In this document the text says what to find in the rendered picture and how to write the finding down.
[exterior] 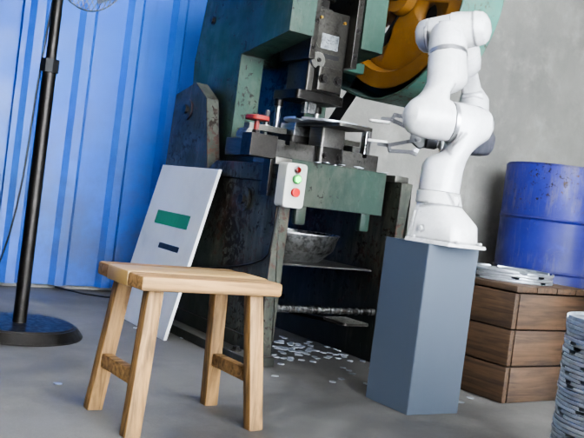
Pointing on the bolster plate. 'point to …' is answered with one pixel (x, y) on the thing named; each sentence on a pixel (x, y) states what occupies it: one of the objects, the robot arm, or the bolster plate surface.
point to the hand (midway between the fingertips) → (377, 130)
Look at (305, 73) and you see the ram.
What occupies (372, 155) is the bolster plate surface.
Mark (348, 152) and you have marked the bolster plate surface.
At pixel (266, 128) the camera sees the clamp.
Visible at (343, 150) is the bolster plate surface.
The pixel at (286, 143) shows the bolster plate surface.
